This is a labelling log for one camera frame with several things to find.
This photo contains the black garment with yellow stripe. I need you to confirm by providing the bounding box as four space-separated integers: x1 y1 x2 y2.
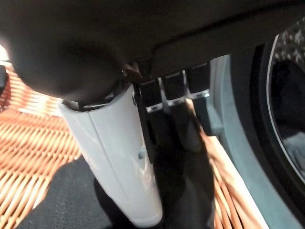
20 133 216 229

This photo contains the white garment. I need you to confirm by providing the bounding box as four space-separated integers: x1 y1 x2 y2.
282 135 305 177

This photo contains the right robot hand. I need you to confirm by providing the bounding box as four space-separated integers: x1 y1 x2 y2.
0 0 305 227

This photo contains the silver washing machine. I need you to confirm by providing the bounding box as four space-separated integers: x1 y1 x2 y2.
209 16 305 229

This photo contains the wicker laundry basket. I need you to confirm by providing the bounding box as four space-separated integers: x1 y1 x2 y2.
0 64 264 229

